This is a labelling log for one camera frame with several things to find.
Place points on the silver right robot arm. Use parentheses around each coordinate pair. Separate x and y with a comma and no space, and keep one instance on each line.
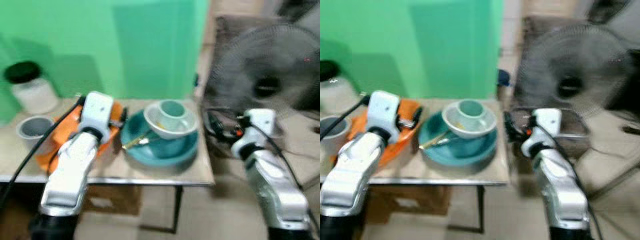
(275,185)
(560,185)

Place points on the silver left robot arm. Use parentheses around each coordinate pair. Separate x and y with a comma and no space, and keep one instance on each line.
(350,170)
(70,170)

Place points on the orange plate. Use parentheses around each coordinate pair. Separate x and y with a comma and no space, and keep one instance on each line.
(407,140)
(60,145)

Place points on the metal cutlery piece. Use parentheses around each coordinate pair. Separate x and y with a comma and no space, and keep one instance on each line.
(136,142)
(434,141)

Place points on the white bowl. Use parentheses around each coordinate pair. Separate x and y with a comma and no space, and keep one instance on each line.
(470,131)
(172,131)

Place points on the pale green cup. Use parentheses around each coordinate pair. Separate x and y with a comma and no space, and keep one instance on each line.
(172,114)
(471,114)

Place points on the teal plate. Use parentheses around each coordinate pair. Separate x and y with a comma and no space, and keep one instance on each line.
(165,152)
(460,152)

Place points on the grey electric fan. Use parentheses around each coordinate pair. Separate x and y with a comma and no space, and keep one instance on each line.
(265,75)
(570,75)

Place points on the green backdrop board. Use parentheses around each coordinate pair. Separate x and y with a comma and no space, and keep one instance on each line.
(425,45)
(125,45)

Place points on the grey cup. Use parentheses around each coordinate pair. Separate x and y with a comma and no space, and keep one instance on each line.
(334,134)
(34,131)

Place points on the white jar with black lid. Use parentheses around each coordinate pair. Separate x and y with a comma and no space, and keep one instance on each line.
(336,95)
(32,92)

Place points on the brown cardboard box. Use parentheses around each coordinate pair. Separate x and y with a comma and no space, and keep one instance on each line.
(405,200)
(112,199)

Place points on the black table leg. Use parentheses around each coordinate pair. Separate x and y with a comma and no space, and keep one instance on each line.
(477,210)
(172,210)

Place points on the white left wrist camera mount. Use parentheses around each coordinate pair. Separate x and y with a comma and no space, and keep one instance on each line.
(382,111)
(97,112)

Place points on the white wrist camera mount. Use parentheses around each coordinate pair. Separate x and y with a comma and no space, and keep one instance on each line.
(257,127)
(382,111)
(542,127)
(97,112)

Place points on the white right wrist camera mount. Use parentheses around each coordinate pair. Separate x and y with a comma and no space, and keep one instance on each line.
(542,127)
(257,127)

